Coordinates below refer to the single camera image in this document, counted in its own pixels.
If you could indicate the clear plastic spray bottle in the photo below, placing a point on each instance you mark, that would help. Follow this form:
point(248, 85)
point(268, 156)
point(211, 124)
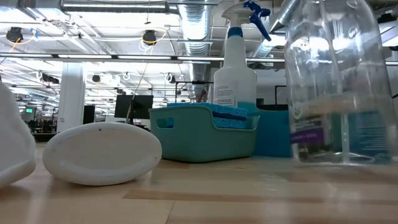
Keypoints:
point(339, 93)

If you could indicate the slanted silver ventilation duct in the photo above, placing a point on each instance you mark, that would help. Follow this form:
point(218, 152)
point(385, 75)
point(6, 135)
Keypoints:
point(280, 15)

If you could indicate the white cleaner bottle blue label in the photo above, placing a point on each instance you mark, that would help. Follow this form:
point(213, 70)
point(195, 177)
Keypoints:
point(102, 154)

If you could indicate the small black monitor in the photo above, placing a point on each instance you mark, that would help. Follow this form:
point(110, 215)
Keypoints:
point(89, 113)

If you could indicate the white pillar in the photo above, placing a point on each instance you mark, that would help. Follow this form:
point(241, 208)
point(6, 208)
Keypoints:
point(71, 93)

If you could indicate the white spray bottle blue trigger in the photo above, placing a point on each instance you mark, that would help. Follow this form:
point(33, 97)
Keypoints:
point(234, 77)

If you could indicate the dark blue plastic bin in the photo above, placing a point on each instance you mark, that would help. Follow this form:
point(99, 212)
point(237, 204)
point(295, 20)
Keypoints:
point(273, 133)

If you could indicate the black background rig frame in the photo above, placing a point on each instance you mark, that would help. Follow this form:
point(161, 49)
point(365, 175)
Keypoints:
point(199, 82)
point(280, 86)

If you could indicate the small teal plastic bin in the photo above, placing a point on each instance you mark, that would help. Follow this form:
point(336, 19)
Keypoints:
point(192, 140)

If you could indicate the large black monitor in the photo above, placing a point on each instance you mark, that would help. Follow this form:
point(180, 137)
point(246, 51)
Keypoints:
point(140, 105)

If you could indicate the wide silver ventilation duct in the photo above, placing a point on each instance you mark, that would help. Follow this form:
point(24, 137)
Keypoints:
point(194, 21)

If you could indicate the long ceiling light bar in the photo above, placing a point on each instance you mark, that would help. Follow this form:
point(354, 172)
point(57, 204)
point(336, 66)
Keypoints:
point(124, 57)

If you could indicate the white towel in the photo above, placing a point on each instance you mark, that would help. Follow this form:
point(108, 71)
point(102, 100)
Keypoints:
point(15, 140)

